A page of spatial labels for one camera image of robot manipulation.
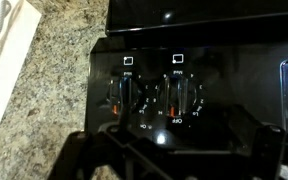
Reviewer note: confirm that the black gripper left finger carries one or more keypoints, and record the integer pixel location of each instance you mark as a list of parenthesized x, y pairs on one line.
[(90, 156)]

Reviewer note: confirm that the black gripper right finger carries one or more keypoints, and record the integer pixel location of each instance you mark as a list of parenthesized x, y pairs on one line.
[(254, 153)]

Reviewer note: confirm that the small black stove knob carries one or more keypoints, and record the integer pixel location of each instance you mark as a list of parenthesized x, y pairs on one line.
[(179, 95), (124, 95)]

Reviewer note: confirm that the black electric stove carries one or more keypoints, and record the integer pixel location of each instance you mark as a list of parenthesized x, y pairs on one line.
[(234, 76)]

